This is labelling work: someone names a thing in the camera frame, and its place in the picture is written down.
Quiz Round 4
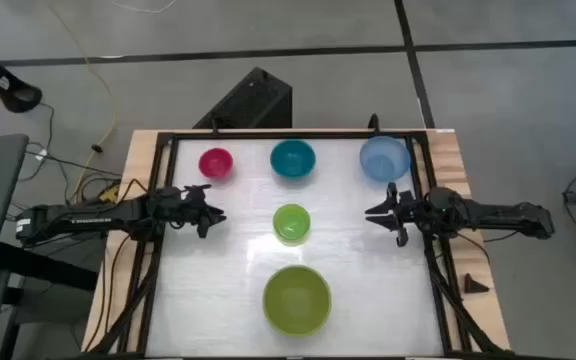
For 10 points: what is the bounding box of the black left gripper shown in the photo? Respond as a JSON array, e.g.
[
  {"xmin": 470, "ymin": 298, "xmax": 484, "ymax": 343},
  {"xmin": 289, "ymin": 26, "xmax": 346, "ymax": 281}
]
[{"xmin": 165, "ymin": 183, "xmax": 228, "ymax": 240}]

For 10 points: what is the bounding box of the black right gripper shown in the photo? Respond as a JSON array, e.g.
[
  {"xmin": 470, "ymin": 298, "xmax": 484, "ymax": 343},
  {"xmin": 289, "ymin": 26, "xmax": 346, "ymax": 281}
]
[{"xmin": 364, "ymin": 181, "xmax": 422, "ymax": 248}]

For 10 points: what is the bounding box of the small pink bowl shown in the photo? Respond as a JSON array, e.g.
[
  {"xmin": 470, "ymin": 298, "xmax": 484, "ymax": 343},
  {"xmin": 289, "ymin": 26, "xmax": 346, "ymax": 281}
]
[{"xmin": 198, "ymin": 147, "xmax": 235, "ymax": 180}]

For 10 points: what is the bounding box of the small green bowl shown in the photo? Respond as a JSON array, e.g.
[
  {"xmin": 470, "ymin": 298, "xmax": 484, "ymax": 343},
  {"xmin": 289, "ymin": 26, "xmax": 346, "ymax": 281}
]
[{"xmin": 272, "ymin": 203, "xmax": 312, "ymax": 246}]

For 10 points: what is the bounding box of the teal bowl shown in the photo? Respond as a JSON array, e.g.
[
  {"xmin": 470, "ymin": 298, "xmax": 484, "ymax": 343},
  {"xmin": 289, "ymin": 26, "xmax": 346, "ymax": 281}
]
[{"xmin": 269, "ymin": 138, "xmax": 317, "ymax": 179}]

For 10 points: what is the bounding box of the light blue bowl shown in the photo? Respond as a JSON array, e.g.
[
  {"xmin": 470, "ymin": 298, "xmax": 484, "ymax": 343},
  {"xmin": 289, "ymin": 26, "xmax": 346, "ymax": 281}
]
[{"xmin": 359, "ymin": 135, "xmax": 412, "ymax": 183}]

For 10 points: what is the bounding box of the yellow connector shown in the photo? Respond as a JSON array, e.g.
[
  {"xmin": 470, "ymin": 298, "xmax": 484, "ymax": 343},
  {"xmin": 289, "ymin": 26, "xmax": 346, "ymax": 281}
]
[{"xmin": 98, "ymin": 184, "xmax": 121, "ymax": 204}]

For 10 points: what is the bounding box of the large green bowl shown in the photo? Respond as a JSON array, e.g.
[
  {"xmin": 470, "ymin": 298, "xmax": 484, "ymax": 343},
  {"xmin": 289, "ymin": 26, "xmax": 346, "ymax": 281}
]
[{"xmin": 262, "ymin": 264, "xmax": 333, "ymax": 338}]

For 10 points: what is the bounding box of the black computer tower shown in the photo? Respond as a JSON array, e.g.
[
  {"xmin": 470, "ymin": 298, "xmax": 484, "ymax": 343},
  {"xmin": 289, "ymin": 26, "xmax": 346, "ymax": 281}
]
[{"xmin": 192, "ymin": 66, "xmax": 293, "ymax": 130}]

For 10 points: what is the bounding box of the black crossbar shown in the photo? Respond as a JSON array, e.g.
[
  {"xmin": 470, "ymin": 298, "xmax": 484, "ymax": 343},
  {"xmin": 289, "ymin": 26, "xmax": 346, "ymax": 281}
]
[{"xmin": 0, "ymin": 242, "xmax": 100, "ymax": 293}]

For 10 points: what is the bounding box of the black stand leg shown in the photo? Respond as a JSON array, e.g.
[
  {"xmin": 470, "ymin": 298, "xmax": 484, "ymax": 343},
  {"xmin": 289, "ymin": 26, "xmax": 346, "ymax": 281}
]
[{"xmin": 0, "ymin": 34, "xmax": 44, "ymax": 114}]

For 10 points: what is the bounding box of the black triangular bracket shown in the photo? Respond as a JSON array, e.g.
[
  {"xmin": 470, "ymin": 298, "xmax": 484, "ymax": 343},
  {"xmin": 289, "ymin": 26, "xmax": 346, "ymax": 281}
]
[{"xmin": 463, "ymin": 272, "xmax": 490, "ymax": 294}]

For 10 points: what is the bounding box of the black metal table frame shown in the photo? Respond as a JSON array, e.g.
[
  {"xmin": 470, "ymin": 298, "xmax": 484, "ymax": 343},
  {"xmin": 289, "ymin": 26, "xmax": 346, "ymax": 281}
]
[{"xmin": 87, "ymin": 129, "xmax": 515, "ymax": 360}]

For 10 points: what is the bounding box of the yellow cable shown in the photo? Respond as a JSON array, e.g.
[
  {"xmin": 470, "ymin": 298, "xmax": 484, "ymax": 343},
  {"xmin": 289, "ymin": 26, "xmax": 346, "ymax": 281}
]
[{"xmin": 46, "ymin": 3, "xmax": 119, "ymax": 201}]

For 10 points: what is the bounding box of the black floor cable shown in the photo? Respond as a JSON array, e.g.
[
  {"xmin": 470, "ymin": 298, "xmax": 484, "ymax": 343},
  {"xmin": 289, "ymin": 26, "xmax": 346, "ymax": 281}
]
[{"xmin": 17, "ymin": 102, "xmax": 124, "ymax": 201}]

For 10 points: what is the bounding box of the white cable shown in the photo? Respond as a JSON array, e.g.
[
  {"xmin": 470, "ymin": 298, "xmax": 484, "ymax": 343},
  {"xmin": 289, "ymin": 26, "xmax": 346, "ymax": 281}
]
[{"xmin": 110, "ymin": 0, "xmax": 177, "ymax": 15}]

